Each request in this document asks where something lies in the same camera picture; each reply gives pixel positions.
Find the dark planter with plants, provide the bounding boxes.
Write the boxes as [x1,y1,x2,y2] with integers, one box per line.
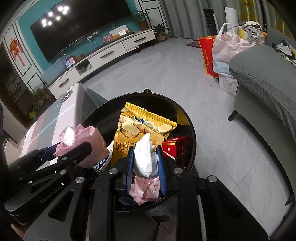
[28,87,50,116]

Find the white cardboard box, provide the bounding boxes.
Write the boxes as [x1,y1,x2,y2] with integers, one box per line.
[218,72,239,98]

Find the yellow curtain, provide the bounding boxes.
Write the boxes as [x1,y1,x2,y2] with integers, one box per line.
[239,0,289,30]

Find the yellow white card stand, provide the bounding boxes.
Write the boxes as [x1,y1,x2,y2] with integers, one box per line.
[110,25,130,37]

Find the black white clothes pile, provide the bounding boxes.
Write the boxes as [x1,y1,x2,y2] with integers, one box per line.
[272,40,296,67]

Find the white television cabinet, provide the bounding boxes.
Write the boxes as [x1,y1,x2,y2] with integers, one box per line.
[47,29,156,99]

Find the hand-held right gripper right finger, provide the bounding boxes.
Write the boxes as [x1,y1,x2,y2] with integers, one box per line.
[156,146,270,241]

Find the small potted plant yellow pot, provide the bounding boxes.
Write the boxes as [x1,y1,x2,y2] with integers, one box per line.
[153,23,170,42]

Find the grey curtain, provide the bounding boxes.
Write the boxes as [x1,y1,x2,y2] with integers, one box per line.
[159,0,296,40]

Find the large white plastic bag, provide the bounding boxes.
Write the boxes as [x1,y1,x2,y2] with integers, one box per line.
[211,23,255,75]

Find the yellow potato chips bag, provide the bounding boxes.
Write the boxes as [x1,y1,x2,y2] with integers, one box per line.
[111,101,178,168]

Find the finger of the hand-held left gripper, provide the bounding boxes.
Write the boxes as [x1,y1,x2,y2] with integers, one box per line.
[7,144,61,173]
[20,141,93,186]

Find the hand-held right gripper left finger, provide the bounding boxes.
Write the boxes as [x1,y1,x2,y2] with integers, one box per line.
[23,147,136,241]

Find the pink plastic bag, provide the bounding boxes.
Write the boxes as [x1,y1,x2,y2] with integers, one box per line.
[54,124,110,168]

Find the black upright vacuum cleaner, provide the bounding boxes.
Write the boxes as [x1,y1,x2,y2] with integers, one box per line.
[203,8,219,35]

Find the grey white clothes pile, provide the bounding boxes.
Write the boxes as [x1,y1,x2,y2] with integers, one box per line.
[238,20,267,45]

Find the red shopping bag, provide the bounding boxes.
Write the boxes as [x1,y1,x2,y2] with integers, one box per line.
[198,36,219,79]

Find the large black television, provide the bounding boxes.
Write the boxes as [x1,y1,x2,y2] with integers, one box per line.
[30,0,139,63]

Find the white packet blue letters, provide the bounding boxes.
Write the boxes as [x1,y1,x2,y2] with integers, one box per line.
[92,155,113,172]

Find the grey sofa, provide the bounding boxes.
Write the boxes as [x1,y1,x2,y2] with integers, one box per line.
[228,28,296,176]

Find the white tall appliance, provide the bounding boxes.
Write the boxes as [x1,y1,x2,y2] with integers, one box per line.
[224,7,238,29]

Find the pink printed paper bag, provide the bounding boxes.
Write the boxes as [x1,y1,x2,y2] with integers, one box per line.
[129,176,161,206]

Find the tall potted plant brown pot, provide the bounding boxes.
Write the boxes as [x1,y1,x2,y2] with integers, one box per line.
[132,10,151,31]

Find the black bucket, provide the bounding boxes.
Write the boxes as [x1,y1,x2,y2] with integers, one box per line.
[81,89,197,212]

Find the red cigarette carton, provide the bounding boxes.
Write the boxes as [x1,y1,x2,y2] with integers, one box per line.
[162,136,188,168]

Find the red knot wall decoration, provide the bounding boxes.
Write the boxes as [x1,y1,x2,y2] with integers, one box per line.
[9,38,25,66]

